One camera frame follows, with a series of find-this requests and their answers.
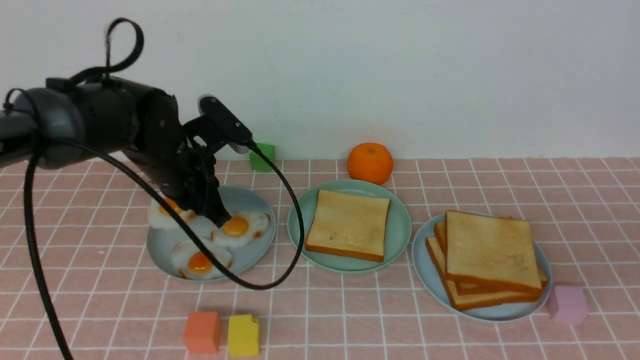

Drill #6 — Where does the orange cube block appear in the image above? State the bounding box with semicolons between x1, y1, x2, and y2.
183;311;223;355

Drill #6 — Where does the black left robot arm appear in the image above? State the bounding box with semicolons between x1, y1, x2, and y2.
1;77;245;227

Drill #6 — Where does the green cube block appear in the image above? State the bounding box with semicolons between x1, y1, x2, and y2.
249;142;277;173

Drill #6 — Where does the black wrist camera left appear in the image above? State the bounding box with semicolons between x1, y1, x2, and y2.
182;95;257;156

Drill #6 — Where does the orange tangerine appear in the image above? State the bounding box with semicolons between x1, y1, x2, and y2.
346;142;394;185

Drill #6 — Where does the teal green centre plate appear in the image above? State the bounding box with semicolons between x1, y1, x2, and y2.
287;179;412;274

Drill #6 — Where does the light blue bread plate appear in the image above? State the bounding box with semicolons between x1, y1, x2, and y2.
412;214;554;324

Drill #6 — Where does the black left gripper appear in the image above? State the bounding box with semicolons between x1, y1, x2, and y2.
121;89;231;228

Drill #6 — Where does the grey-blue egg plate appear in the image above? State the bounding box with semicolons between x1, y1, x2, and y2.
146;186;276;283

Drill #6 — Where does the yellow cube block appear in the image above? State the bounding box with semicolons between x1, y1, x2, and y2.
227;314;260;359

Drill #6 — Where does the fried egg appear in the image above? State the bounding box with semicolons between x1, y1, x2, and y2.
170;240;233;281
210;210;271;249
147;197;198;230

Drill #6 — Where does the pink cube block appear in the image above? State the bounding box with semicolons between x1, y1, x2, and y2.
546;285;588;326

